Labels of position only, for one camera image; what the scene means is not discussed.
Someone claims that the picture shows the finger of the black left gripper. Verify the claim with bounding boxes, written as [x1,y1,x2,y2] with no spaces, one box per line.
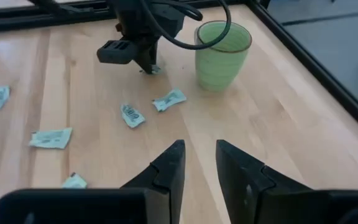
[150,39,160,74]
[96,39,154,75]

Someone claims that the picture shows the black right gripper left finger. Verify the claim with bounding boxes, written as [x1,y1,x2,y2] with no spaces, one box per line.
[0,139,186,224]

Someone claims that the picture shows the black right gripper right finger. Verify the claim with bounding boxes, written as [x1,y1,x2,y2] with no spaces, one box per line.
[215,139,358,224]

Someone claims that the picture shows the green ceramic mug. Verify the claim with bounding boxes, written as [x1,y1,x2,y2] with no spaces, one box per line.
[194,20,253,93]

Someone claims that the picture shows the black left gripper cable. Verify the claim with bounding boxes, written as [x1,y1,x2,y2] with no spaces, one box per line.
[138,0,232,51]

